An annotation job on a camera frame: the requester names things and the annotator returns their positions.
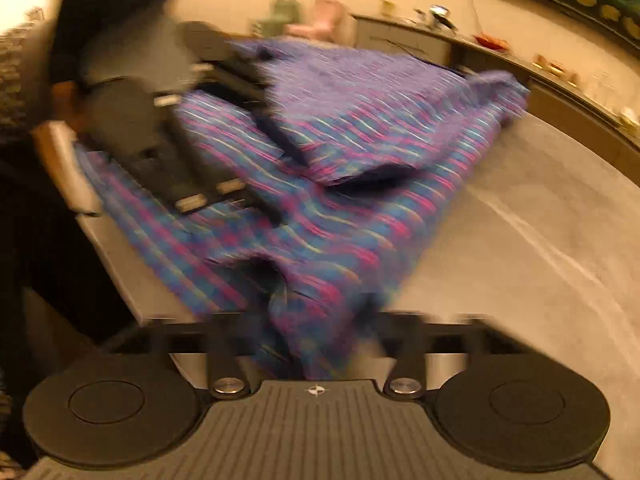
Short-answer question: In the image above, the silver kettle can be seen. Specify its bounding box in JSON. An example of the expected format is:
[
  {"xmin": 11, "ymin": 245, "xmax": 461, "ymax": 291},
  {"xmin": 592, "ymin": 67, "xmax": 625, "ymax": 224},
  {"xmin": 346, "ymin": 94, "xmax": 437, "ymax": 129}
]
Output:
[{"xmin": 427, "ymin": 4, "xmax": 459, "ymax": 31}]

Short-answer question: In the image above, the golden box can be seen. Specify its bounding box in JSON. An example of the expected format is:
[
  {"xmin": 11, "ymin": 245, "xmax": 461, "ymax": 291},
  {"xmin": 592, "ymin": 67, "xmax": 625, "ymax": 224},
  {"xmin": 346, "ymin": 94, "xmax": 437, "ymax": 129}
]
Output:
[{"xmin": 532, "ymin": 54, "xmax": 577, "ymax": 82}]

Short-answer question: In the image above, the blue pink plaid shirt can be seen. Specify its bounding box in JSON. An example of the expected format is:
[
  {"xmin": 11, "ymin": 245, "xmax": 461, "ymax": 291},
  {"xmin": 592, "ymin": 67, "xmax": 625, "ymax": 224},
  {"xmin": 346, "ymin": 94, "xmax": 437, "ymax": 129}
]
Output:
[{"xmin": 75, "ymin": 35, "xmax": 532, "ymax": 382}]

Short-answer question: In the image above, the pink toy armchair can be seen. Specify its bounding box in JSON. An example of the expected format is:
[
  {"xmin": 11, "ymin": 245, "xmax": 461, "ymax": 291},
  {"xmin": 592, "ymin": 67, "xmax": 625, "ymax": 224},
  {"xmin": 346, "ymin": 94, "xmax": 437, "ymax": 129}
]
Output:
[{"xmin": 287, "ymin": 0, "xmax": 347, "ymax": 41}]

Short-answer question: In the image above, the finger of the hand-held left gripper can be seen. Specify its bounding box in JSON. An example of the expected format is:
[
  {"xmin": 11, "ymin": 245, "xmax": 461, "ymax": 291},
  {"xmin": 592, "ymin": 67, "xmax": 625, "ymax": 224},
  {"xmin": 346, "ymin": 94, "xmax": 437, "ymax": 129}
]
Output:
[
  {"xmin": 185, "ymin": 24, "xmax": 282, "ymax": 128},
  {"xmin": 149, "ymin": 91, "xmax": 286, "ymax": 227}
]

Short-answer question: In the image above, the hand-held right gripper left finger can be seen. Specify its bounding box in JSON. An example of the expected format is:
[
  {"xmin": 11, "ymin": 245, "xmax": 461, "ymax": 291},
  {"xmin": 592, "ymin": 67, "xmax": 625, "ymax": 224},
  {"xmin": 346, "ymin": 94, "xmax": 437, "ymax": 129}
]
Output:
[{"xmin": 106, "ymin": 313, "xmax": 252, "ymax": 400}]

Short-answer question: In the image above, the red bowl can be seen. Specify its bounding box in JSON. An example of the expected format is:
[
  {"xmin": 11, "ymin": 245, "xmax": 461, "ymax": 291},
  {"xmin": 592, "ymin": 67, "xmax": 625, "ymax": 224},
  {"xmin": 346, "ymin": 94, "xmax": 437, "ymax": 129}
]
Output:
[{"xmin": 472, "ymin": 33, "xmax": 509, "ymax": 52}]

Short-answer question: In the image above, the long grey sideboard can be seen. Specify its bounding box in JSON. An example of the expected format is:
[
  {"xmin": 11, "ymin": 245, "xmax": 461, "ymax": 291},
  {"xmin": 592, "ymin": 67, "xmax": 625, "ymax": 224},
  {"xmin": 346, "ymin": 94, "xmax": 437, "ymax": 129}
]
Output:
[{"xmin": 352, "ymin": 12, "xmax": 640, "ymax": 173}]

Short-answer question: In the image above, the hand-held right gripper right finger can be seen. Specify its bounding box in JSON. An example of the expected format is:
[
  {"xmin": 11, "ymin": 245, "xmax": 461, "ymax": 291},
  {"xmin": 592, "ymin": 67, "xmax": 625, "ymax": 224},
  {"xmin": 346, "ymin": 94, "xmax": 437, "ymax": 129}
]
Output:
[{"xmin": 379, "ymin": 312, "xmax": 530, "ymax": 401}]

